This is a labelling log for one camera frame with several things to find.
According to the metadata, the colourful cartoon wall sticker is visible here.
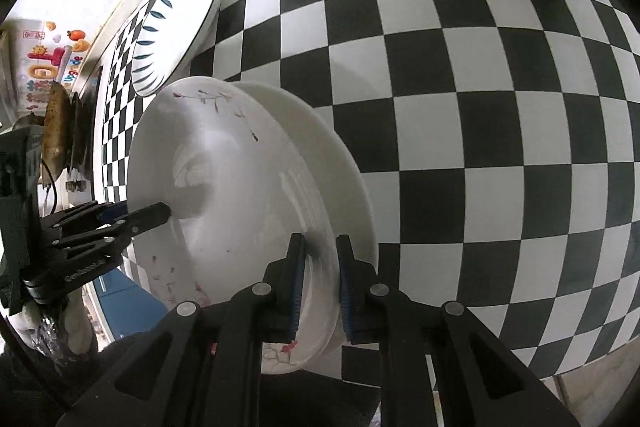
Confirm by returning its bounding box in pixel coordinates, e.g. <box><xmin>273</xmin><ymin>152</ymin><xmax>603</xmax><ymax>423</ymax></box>
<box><xmin>10</xmin><ymin>19</ymin><xmax>91</xmax><ymax>112</ymax></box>

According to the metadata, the blue box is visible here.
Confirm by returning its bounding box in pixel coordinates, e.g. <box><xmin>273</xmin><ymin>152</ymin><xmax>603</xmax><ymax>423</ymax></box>
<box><xmin>92</xmin><ymin>267</ymin><xmax>168</xmax><ymax>339</ymax></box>

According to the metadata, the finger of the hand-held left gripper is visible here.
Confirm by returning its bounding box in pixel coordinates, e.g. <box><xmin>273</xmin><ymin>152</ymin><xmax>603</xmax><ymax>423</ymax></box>
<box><xmin>50</xmin><ymin>202</ymin><xmax>172</xmax><ymax>259</ymax></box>
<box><xmin>40</xmin><ymin>201</ymin><xmax>130</xmax><ymax>235</ymax></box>

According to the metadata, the person's left hand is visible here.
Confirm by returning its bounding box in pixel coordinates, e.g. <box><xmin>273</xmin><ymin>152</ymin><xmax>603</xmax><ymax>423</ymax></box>
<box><xmin>12</xmin><ymin>289</ymin><xmax>98</xmax><ymax>356</ymax></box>

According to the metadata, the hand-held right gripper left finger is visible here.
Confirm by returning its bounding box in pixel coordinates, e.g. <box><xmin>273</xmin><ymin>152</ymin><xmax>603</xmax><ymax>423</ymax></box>
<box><xmin>55</xmin><ymin>233</ymin><xmax>307</xmax><ymax>427</ymax></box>

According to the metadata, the white plate blue leaf pattern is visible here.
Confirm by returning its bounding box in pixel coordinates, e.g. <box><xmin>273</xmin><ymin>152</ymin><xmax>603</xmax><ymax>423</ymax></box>
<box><xmin>131</xmin><ymin>0</ymin><xmax>222</xmax><ymax>96</ymax></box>

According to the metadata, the white floral plate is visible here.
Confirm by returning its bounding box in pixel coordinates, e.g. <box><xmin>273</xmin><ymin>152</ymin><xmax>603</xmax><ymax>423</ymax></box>
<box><xmin>126</xmin><ymin>77</ymin><xmax>341</xmax><ymax>375</ymax></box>

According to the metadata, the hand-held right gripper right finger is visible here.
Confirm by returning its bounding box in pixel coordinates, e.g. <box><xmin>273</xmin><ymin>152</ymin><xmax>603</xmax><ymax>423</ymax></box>
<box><xmin>335</xmin><ymin>234</ymin><xmax>583</xmax><ymax>427</ymax></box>

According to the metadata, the brown wooden board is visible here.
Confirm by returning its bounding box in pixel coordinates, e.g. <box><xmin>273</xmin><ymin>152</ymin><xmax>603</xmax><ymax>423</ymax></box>
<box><xmin>42</xmin><ymin>82</ymin><xmax>73</xmax><ymax>172</ymax></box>

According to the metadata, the black white checkered tablecloth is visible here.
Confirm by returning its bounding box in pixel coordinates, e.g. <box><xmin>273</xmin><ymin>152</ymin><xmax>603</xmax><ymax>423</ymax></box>
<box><xmin>100</xmin><ymin>0</ymin><xmax>640</xmax><ymax>380</ymax></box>

